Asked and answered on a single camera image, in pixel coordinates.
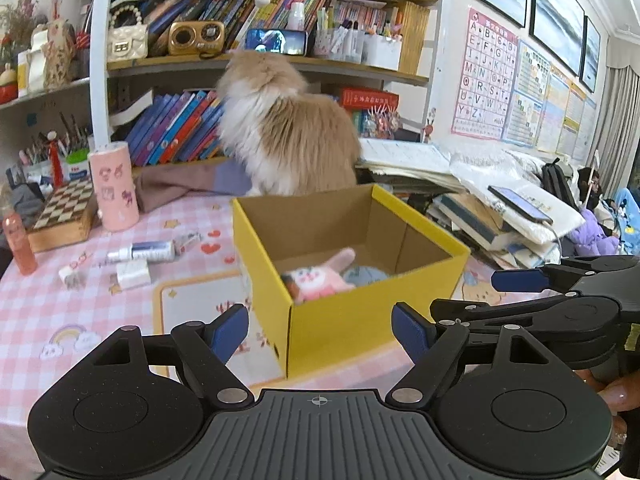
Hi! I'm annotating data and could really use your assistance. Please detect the pile of books and papers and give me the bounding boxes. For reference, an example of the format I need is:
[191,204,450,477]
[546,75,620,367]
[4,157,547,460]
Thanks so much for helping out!
[360,139,585,269]

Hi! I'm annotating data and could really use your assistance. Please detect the row of leaning books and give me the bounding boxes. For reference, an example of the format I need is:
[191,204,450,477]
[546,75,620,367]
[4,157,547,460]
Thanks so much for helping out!
[125,89,224,167]

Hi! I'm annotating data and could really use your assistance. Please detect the pink checkered tablecloth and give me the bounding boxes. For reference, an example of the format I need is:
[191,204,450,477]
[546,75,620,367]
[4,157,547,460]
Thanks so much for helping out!
[0,192,561,470]

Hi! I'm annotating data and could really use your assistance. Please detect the white and navy tube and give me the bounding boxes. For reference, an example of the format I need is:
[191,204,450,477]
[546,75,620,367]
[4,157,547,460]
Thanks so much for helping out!
[106,240,177,263]

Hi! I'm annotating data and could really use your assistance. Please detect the smartphone on book pile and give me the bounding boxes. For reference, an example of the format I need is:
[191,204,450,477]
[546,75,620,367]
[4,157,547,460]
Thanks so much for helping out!
[488,185,553,224]

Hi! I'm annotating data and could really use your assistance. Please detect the gold retro radio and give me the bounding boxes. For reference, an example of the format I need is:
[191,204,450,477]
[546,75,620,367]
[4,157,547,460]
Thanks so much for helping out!
[168,21,226,56]

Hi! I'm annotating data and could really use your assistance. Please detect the alphabet wall poster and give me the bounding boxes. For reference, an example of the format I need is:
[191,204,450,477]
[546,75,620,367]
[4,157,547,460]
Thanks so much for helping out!
[451,8,520,140]

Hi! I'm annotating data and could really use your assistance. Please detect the white wooden bookshelf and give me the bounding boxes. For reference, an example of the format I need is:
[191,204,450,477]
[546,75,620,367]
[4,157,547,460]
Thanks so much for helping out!
[0,0,442,162]

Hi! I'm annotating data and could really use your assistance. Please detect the yellow cardboard box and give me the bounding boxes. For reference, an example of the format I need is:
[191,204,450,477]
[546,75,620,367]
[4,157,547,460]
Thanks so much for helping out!
[232,184,470,378]

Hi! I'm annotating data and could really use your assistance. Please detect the grey blue plush item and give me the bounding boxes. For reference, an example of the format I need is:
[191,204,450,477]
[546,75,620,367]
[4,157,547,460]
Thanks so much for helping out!
[342,266,388,287]

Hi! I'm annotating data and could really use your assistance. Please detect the wooden chessboard box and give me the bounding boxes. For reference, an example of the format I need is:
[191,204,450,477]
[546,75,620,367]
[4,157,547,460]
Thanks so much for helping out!
[28,178,98,254]

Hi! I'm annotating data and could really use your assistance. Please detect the small white box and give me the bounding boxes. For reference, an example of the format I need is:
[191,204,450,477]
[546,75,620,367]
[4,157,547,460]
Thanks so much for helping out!
[116,260,152,290]

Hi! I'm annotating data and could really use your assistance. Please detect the cream quilted handbag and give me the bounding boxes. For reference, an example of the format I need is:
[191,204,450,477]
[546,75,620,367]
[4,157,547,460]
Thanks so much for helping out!
[106,4,148,63]

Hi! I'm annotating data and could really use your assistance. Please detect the red boxed books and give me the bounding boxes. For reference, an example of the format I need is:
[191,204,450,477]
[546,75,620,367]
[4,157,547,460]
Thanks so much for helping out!
[334,87,401,140]

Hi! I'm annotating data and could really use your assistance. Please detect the pink cartoon cylinder container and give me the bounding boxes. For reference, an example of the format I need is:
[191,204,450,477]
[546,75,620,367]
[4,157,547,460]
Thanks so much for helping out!
[88,141,140,232]

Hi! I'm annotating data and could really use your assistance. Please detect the mauve folded cloth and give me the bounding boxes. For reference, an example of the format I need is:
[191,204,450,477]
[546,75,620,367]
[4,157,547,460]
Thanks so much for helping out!
[134,158,252,212]

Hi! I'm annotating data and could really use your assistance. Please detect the pink bunny plush toy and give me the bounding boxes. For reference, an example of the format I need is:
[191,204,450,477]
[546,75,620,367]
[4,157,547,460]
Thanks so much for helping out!
[280,247,356,304]

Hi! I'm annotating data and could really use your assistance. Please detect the smartphone on shelf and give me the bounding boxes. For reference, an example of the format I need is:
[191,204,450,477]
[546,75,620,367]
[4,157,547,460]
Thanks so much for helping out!
[244,28,308,56]

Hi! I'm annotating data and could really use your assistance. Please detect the white pen holder box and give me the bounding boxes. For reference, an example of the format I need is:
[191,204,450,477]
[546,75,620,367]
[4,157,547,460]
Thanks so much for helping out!
[361,35,402,70]

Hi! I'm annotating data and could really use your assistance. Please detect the person's right hand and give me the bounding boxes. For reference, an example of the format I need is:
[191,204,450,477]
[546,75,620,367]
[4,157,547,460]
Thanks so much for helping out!
[575,370,639,450]

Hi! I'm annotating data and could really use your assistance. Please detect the framed picture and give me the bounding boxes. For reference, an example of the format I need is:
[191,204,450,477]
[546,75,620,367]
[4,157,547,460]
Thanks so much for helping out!
[530,0,585,75]

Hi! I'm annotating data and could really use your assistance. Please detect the fluffy cream and white cat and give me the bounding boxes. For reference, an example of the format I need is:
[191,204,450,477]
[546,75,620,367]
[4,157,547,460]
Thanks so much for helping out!
[217,63,361,196]

